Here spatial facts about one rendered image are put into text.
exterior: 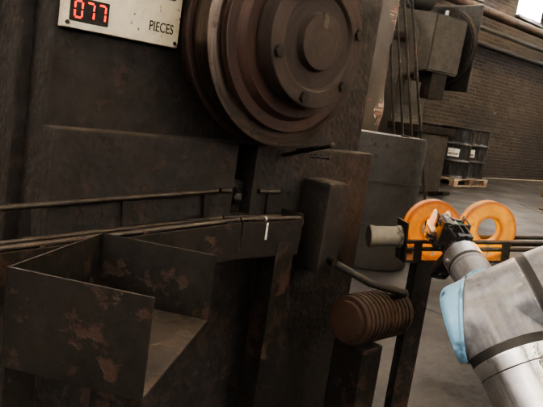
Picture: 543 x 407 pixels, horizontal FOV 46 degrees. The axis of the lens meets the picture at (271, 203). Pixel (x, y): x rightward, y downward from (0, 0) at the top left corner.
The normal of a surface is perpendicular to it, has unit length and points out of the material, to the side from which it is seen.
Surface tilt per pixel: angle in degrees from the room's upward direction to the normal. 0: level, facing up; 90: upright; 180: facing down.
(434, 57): 92
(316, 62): 90
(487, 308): 65
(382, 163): 90
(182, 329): 5
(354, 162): 90
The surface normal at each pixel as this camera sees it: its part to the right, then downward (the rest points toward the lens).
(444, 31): 0.59, 0.24
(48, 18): -0.73, 0.00
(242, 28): -0.36, 0.11
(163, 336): 0.12, -0.96
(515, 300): -0.29, -0.12
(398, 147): 0.19, 0.18
